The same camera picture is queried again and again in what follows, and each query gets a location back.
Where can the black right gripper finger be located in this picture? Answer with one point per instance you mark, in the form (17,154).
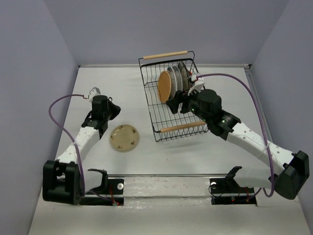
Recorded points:
(186,103)
(173,103)

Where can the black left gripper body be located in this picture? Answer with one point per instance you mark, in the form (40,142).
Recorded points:
(106,116)

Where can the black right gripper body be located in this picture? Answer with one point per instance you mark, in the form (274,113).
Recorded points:
(193,105)

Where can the woven tan plate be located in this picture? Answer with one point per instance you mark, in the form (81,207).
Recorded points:
(164,86)

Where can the white plate teal lettered rim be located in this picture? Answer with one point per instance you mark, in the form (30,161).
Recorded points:
(178,78)

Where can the beige floral plate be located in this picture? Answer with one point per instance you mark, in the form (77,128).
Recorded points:
(124,138)

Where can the black wire dish rack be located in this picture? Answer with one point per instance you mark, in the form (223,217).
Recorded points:
(165,125)

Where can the black rimmed silver plate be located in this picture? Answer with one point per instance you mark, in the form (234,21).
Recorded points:
(184,75)

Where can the white plate teal red rim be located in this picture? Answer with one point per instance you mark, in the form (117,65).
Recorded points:
(174,85)

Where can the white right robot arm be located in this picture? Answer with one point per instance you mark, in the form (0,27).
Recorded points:
(288,171)

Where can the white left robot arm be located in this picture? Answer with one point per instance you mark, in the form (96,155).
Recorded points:
(64,179)

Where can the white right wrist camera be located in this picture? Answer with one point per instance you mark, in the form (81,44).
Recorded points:
(196,81)

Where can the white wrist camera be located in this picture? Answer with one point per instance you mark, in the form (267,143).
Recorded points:
(196,81)
(94,92)

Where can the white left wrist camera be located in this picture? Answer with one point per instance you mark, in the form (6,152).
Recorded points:
(94,92)

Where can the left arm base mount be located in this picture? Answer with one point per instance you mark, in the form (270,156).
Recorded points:
(112,195)

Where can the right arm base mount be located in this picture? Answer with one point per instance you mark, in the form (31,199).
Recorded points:
(224,192)

